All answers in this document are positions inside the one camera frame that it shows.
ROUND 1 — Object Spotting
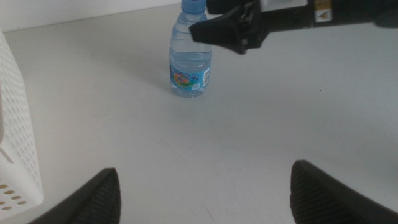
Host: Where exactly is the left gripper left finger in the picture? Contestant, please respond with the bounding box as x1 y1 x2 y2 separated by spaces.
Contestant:
27 167 122 224

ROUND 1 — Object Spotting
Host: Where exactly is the white perforated plastic basket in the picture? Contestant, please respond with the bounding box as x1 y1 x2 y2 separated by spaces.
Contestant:
0 29 44 220

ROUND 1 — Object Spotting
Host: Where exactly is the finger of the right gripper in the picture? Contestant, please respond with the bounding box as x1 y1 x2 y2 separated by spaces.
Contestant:
206 0 256 15
189 5 249 55

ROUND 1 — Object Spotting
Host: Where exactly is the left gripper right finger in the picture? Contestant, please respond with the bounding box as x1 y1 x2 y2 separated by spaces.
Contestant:
289 159 398 224

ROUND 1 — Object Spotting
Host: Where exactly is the clear water bottle blue cap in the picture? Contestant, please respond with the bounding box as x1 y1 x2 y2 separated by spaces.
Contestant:
169 0 213 98

